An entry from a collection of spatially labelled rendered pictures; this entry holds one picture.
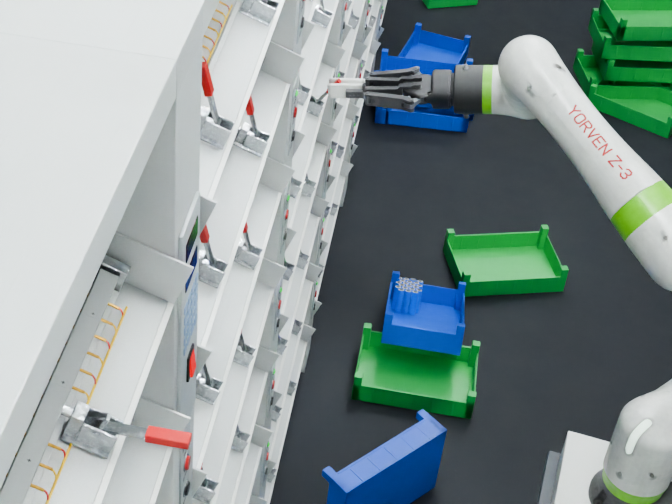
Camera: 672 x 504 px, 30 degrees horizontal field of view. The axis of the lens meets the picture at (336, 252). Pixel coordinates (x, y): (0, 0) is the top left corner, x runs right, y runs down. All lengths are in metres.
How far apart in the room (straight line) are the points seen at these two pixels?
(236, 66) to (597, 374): 2.06
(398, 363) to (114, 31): 2.29
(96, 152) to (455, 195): 2.97
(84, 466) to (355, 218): 2.72
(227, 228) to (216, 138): 0.23
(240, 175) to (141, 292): 0.50
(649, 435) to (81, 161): 1.64
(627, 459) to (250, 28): 1.22
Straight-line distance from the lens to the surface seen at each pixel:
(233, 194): 1.59
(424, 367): 3.24
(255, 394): 2.15
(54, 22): 1.05
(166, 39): 1.02
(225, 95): 1.41
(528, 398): 3.23
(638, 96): 4.46
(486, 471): 3.04
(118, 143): 0.90
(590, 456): 2.63
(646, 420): 2.39
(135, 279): 1.14
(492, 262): 3.59
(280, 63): 1.81
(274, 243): 2.00
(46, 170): 0.88
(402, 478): 2.83
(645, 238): 2.15
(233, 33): 1.51
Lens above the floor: 2.27
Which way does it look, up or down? 40 degrees down
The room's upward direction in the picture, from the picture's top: 7 degrees clockwise
